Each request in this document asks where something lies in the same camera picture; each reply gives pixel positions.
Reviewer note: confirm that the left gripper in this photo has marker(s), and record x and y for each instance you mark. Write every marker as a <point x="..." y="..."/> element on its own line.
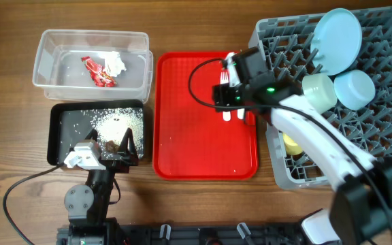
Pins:
<point x="129" y="158"/>

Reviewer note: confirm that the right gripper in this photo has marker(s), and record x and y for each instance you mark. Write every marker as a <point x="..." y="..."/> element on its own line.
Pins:
<point x="222" y="97"/>

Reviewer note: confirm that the rice and food scraps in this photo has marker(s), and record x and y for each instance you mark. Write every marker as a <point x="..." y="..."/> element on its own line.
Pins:
<point x="111" y="125"/>

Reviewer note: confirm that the white plastic spoon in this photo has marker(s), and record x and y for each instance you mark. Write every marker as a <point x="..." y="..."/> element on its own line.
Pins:
<point x="241" y="114"/>

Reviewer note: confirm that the white plastic fork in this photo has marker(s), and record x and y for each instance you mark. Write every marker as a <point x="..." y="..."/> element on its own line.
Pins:
<point x="224" y="79"/>

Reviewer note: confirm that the red snack wrapper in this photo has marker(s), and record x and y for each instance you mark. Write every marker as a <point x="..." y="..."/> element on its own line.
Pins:
<point x="97" y="73"/>

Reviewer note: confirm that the white napkin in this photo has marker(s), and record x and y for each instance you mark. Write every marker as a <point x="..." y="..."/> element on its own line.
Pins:
<point x="114" y="64"/>

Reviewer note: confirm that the yellow cup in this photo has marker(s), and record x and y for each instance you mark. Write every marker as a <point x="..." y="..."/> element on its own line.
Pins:
<point x="291" y="147"/>

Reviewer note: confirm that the green bowl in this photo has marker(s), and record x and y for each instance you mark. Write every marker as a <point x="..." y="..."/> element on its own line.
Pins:
<point x="319" y="91"/>

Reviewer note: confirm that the light blue plate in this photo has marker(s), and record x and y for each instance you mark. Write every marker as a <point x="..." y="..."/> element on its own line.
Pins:
<point x="337" y="39"/>

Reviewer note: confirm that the light blue bowl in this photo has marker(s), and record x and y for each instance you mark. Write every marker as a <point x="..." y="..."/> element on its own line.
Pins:
<point x="354" y="89"/>

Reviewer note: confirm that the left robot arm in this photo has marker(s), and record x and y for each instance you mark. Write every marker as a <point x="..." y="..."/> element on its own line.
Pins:
<point x="87" y="204"/>

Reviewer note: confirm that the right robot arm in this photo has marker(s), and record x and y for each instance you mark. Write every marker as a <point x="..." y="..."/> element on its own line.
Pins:
<point x="362" y="204"/>

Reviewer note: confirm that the grey dishwasher rack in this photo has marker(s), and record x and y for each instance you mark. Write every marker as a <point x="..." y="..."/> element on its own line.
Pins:
<point x="286" y="44"/>

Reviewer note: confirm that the black plastic tray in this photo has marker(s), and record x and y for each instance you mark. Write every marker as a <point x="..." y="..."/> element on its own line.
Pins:
<point x="58" y="109"/>

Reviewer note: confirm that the red serving tray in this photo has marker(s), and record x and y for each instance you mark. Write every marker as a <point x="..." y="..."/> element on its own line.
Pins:
<point x="191" y="141"/>

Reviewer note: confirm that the clear plastic bin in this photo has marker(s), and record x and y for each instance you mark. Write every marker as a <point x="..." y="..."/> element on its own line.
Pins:
<point x="59" y="71"/>

